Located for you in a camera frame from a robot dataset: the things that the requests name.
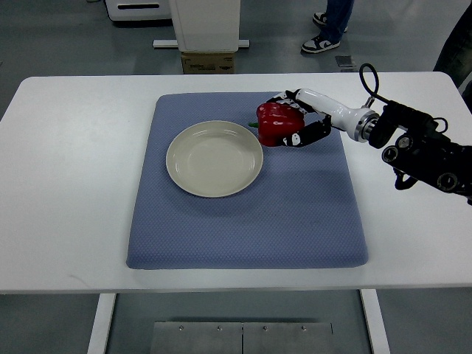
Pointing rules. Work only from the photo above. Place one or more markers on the white machine column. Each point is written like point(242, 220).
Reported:
point(205, 26)

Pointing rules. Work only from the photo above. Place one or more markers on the left black white sneaker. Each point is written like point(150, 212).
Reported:
point(318, 44)

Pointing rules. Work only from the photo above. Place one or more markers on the cream round plate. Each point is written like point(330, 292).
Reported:
point(214, 159)

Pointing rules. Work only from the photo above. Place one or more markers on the black white sneaker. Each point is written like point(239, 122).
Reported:
point(320, 18)
point(318, 44)

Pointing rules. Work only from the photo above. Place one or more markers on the grey metal floor plate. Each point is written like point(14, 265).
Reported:
point(345, 61)

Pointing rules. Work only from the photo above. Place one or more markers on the blue jeans legs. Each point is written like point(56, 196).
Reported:
point(344, 7)

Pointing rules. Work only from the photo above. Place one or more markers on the white left table leg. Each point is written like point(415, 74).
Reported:
point(102, 324)

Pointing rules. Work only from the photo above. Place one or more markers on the white cabinet with slot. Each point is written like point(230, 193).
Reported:
point(138, 10)

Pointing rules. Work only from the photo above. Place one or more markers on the red bell pepper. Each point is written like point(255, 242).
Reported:
point(276, 121)

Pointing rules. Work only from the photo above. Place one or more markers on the metal base plate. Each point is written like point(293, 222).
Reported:
point(242, 337)

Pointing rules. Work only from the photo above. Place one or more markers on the right black white sneaker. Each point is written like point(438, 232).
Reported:
point(320, 18)

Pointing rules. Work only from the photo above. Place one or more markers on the cardboard box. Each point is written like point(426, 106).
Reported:
point(208, 62)

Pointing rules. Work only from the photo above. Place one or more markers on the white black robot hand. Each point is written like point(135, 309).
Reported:
point(322, 114)

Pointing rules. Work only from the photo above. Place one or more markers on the white right table leg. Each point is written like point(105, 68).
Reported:
point(375, 323)

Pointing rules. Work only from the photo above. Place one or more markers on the white table leg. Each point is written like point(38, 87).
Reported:
point(102, 324)
point(375, 323)

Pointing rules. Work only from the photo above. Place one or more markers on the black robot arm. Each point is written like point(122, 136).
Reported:
point(413, 146)

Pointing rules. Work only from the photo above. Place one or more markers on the dark clothed person edge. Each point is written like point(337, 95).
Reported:
point(455, 56)

